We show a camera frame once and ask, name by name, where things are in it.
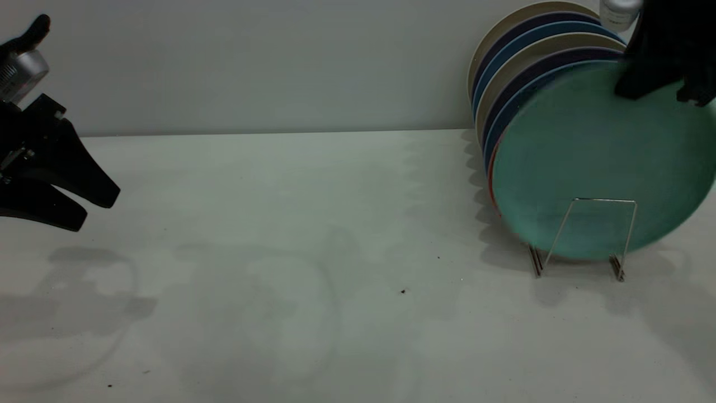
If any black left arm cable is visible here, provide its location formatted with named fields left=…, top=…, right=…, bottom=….
left=0, top=14, right=51, bottom=57

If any pink round plate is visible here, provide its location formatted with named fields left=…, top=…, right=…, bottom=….
left=488, top=126, right=504, bottom=219

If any teal blue round plate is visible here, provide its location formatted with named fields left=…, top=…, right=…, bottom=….
left=472, top=21, right=626, bottom=121

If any dark purple round plate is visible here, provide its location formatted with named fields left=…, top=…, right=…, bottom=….
left=470, top=12, right=605, bottom=104
left=480, top=47, right=627, bottom=149

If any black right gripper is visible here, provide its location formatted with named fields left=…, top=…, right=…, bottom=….
left=614, top=0, right=716, bottom=107

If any beige round plate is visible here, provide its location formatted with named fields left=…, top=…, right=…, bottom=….
left=474, top=32, right=628, bottom=147
left=467, top=2, right=604, bottom=101

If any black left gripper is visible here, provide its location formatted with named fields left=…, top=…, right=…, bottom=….
left=0, top=101, right=121, bottom=232

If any green round plate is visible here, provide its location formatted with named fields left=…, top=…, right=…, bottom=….
left=491, top=60, right=716, bottom=261

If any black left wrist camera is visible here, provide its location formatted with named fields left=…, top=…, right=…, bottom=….
left=23, top=93, right=68, bottom=128

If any metal wire plate rack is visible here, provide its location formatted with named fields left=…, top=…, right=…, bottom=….
left=526, top=198, right=638, bottom=282

